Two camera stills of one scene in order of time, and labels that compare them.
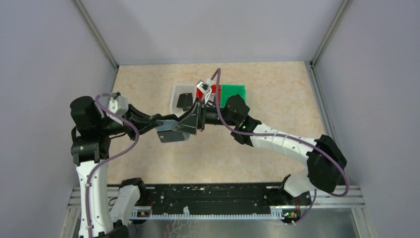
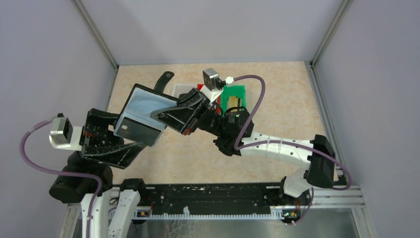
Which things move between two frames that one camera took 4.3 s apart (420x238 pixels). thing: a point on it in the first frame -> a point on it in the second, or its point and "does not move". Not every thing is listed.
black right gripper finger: (193, 108) -> (193, 95)
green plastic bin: (231, 89) does not move
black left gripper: (131, 116) -> (87, 134)
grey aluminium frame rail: (345, 195) does not move
